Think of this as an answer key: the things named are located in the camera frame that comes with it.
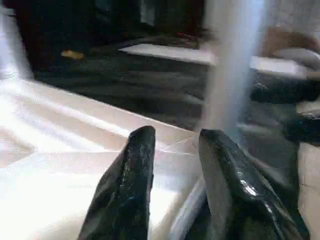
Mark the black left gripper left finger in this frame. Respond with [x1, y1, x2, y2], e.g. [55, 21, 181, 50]
[77, 125, 157, 240]

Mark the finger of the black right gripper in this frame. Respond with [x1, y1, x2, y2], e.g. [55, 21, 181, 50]
[250, 80, 320, 105]
[281, 111, 320, 147]

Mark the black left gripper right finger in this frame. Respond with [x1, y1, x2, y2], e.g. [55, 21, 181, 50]
[198, 128, 312, 240]

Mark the grey cushion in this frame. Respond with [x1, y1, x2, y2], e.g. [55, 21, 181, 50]
[272, 46, 320, 71]

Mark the wicker chair with cushion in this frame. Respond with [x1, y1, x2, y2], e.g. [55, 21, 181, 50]
[262, 26, 320, 58]

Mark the black work mat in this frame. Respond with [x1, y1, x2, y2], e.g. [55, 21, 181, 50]
[30, 50, 311, 236]

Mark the small yellow tag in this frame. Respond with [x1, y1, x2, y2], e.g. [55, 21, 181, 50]
[60, 49, 86, 61]

